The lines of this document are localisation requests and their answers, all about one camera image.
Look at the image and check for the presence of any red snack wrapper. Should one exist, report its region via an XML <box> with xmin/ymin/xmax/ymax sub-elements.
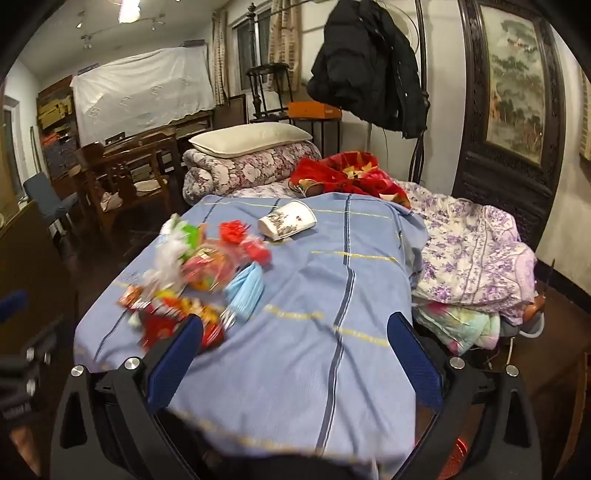
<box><xmin>118</xmin><ymin>285</ymin><xmax>224</xmax><ymax>351</ymax></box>

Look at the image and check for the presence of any blue face mask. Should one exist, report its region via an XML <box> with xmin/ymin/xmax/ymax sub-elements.
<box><xmin>223</xmin><ymin>262</ymin><xmax>264</xmax><ymax>324</ymax></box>

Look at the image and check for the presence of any white plastic bag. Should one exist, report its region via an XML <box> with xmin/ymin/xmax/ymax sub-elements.
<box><xmin>140</xmin><ymin>213</ymin><xmax>206</xmax><ymax>293</ymax></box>

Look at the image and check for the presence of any clear bag with red wrapper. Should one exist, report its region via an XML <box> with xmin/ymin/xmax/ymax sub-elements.
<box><xmin>180</xmin><ymin>235</ymin><xmax>271</xmax><ymax>292</ymax></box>

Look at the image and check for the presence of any pastel green pink quilt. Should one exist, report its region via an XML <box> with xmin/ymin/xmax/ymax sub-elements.
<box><xmin>413</xmin><ymin>301</ymin><xmax>501</xmax><ymax>356</ymax></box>

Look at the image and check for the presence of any blue checked bed sheet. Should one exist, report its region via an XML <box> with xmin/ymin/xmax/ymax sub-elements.
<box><xmin>73</xmin><ymin>192</ymin><xmax>431</xmax><ymax>480</ymax></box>

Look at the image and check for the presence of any light blue wash basin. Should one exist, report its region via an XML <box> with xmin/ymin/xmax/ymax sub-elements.
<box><xmin>519</xmin><ymin>313</ymin><xmax>546</xmax><ymax>339</ymax></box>

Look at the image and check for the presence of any purple floral quilt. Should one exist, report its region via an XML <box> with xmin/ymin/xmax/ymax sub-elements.
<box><xmin>402</xmin><ymin>182</ymin><xmax>537</xmax><ymax>325</ymax></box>

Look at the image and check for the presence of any copper brown pan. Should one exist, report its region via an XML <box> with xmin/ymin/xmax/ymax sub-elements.
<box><xmin>524</xmin><ymin>260</ymin><xmax>555</xmax><ymax>325</ymax></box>

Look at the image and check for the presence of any blue grey chair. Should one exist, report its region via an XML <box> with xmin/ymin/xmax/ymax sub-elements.
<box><xmin>23</xmin><ymin>172</ymin><xmax>78</xmax><ymax>233</ymax></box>

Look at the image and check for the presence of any wooden chair by table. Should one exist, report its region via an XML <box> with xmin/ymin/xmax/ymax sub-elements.
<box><xmin>76</xmin><ymin>131</ymin><xmax>183</xmax><ymax>241</ymax></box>

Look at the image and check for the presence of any red patterned blanket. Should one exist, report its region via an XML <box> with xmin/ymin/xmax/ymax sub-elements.
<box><xmin>288</xmin><ymin>151</ymin><xmax>412</xmax><ymax>209</ymax></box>

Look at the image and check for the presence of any maroon floral folded quilt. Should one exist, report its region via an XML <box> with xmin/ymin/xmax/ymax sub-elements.
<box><xmin>182</xmin><ymin>141</ymin><xmax>322</xmax><ymax>205</ymax></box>

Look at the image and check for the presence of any cream pillow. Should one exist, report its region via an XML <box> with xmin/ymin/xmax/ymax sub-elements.
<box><xmin>189</xmin><ymin>122</ymin><xmax>312</xmax><ymax>159</ymax></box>

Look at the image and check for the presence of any dark framed landscape painting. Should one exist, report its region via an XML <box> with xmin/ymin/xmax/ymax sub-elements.
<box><xmin>453</xmin><ymin>1</ymin><xmax>565</xmax><ymax>248</ymax></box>

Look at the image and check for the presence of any white cloth cover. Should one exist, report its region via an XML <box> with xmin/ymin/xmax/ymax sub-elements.
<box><xmin>70</xmin><ymin>46</ymin><xmax>214</xmax><ymax>146</ymax></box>

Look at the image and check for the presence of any orange box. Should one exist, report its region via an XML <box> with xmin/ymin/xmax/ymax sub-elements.
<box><xmin>287</xmin><ymin>101</ymin><xmax>342</xmax><ymax>120</ymax></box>

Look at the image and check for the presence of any black metal stool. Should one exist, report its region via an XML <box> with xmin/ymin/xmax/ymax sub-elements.
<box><xmin>246</xmin><ymin>62</ymin><xmax>294</xmax><ymax>123</ymax></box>

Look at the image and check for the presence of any black hanging jacket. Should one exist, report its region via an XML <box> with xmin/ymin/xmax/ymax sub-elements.
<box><xmin>307</xmin><ymin>1</ymin><xmax>429</xmax><ymax>139</ymax></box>

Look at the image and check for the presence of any beige striped curtain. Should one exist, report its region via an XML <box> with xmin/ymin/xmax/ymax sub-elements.
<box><xmin>269</xmin><ymin>0</ymin><xmax>303</xmax><ymax>92</ymax></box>

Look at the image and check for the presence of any ceiling light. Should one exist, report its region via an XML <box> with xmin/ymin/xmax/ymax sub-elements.
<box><xmin>118</xmin><ymin>0</ymin><xmax>141</xmax><ymax>24</ymax></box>

